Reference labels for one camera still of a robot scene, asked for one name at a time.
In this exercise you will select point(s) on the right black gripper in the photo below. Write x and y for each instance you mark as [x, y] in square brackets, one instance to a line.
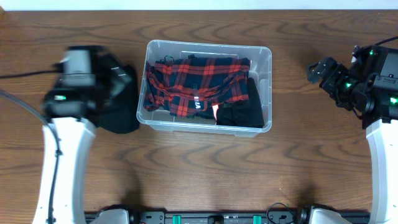
[342, 73]

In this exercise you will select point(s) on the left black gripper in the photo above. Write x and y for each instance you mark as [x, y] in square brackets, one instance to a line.
[121, 78]

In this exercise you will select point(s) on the large black garment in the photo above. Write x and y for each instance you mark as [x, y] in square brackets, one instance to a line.
[120, 117]

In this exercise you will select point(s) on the red navy plaid shirt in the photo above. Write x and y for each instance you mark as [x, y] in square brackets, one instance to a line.
[185, 87]

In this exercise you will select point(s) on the black garment with tape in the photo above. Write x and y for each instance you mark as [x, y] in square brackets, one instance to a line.
[246, 113]

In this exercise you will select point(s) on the pink printed shirt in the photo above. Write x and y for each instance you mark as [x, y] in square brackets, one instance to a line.
[215, 109]

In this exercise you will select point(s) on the dark green cloth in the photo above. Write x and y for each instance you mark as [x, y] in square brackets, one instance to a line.
[168, 58]

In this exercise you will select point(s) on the dark navy garment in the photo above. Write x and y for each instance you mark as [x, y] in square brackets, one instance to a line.
[208, 114]

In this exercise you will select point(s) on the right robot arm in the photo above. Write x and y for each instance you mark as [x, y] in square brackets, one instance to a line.
[369, 89]

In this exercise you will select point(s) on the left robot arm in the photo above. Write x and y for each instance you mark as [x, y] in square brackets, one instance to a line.
[69, 133]

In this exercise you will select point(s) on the clear plastic storage bin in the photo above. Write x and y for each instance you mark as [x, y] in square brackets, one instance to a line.
[260, 71]

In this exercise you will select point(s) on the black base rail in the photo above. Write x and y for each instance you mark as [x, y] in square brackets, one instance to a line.
[277, 213]

